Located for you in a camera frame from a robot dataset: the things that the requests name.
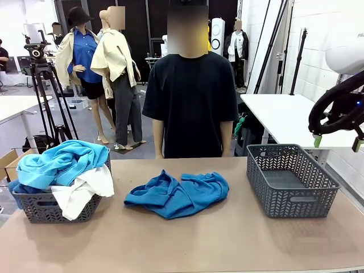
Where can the person's right forearm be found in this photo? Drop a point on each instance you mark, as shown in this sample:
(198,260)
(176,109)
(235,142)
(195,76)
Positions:
(157,139)

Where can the black chair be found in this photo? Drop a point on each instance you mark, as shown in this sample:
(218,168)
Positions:
(251,133)

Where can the black light stand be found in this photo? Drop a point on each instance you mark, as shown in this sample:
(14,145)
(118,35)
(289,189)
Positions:
(298,62)

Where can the black leaning pole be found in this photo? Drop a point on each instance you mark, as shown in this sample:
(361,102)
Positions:
(270,45)
(285,51)

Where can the white garment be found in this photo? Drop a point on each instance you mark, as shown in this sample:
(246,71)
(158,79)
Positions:
(82,190)

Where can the green fabric bag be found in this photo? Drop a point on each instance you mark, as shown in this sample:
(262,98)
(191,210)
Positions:
(240,125)

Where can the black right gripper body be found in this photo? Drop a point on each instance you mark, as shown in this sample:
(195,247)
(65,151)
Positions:
(348,113)

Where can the black bag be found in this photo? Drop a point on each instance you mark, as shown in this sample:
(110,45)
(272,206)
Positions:
(42,143)

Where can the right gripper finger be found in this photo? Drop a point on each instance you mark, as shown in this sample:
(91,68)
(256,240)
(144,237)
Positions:
(358,142)
(317,140)

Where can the white mannequin bust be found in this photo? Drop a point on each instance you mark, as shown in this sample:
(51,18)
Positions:
(165,45)

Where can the bystander with black hair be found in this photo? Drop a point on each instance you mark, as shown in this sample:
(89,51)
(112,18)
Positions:
(57,38)

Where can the black computer monitor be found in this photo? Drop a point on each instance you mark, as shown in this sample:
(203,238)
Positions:
(17,65)

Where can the black camera tripod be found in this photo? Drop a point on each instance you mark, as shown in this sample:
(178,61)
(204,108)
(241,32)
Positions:
(42,85)

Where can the wooden box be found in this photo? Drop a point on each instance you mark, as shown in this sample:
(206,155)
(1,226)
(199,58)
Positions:
(11,162)

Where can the dark blue shorts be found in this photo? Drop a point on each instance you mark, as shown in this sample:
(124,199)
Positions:
(185,199)

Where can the bystander in black shirt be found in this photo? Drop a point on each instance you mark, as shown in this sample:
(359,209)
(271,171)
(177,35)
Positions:
(3,57)

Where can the white table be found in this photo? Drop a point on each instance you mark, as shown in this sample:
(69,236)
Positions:
(284,119)
(14,106)

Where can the mannequin with beige jacket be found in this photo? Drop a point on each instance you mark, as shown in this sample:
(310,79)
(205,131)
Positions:
(113,57)

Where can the mannequin with black jacket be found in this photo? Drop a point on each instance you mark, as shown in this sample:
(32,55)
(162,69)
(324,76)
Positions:
(236,45)

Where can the grey plastic lattice basket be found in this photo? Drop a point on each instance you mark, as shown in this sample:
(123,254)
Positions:
(39,211)
(295,207)

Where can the white standing air conditioner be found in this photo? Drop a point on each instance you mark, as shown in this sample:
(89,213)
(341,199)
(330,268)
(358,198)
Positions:
(217,37)

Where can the person's left forearm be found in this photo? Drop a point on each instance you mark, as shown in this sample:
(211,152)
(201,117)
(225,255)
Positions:
(226,139)

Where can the person in black t-shirt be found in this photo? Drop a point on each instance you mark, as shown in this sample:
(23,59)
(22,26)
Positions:
(190,99)

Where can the light blue garment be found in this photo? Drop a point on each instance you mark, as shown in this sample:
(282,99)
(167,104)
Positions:
(57,165)

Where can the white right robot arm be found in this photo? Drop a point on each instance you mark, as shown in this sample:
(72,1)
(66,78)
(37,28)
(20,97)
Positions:
(344,57)

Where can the mannequin with blue shirt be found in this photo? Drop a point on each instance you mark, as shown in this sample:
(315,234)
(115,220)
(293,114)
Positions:
(82,51)

